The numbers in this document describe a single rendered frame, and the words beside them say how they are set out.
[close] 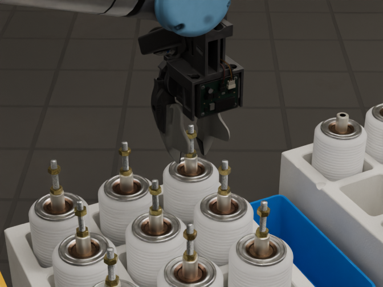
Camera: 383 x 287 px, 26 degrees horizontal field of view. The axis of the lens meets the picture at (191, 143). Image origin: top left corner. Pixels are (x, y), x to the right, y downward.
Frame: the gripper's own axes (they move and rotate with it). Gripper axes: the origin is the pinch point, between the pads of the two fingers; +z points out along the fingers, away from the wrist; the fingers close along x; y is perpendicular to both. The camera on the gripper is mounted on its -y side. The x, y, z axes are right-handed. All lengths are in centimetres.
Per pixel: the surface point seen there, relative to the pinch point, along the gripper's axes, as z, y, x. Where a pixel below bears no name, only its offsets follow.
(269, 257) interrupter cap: 21.0, 3.7, 11.7
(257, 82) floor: 46, -81, 68
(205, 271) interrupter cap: 21.0, 1.6, 1.9
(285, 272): 22.6, 6.0, 13.0
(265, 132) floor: 46, -59, 55
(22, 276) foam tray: 30.8, -21.7, -18.1
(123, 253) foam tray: 28.6, -16.4, -2.7
